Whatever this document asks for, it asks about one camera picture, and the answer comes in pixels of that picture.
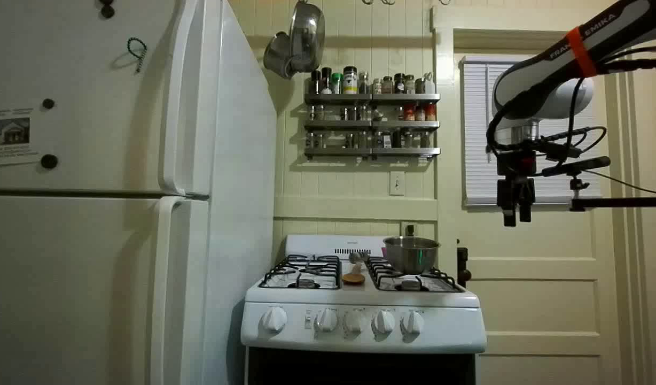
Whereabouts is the wall spice rack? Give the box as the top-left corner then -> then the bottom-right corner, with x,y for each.
301,93 -> 441,160

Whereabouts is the steel cooking pot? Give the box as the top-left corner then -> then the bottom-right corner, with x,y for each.
379,222 -> 441,276

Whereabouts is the brown spoon rest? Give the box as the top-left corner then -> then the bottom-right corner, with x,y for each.
339,262 -> 367,289

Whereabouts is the orange band on arm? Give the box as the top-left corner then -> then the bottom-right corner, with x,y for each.
565,27 -> 600,77

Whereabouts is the hanging metal pan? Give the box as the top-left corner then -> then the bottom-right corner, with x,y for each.
261,31 -> 301,82

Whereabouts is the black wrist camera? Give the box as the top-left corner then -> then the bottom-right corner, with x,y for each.
537,135 -> 613,180

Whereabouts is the hanging steel bowl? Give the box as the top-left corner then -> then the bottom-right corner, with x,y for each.
289,0 -> 326,74

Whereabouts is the white stove knob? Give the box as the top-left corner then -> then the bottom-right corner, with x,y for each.
397,311 -> 424,342
259,306 -> 289,338
369,311 -> 397,342
339,309 -> 367,340
311,309 -> 341,338

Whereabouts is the photo card on fridge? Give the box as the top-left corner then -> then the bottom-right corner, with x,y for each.
0,105 -> 39,167

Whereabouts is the cream panelled door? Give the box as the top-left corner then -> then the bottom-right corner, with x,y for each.
433,6 -> 628,385

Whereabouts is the black horizontal bar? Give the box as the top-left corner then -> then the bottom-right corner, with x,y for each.
569,177 -> 656,214

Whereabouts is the black burner grate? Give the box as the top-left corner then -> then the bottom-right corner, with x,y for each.
259,253 -> 343,291
362,254 -> 464,295

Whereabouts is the black door latch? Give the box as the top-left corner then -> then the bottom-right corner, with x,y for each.
452,240 -> 475,289

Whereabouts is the white refrigerator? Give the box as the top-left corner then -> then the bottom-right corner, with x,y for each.
0,0 -> 280,385

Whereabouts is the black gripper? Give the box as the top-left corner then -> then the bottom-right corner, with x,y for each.
496,174 -> 539,230

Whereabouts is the wire clip hook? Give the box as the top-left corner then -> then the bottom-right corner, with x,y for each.
124,36 -> 150,76

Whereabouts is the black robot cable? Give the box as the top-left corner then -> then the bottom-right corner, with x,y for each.
485,44 -> 656,160

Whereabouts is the wall light switch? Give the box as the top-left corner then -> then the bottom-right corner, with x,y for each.
388,170 -> 406,200

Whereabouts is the white gas stove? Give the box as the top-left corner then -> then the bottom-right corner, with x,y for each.
239,234 -> 490,385

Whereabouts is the white window blind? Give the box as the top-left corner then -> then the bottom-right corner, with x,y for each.
459,59 -> 600,209

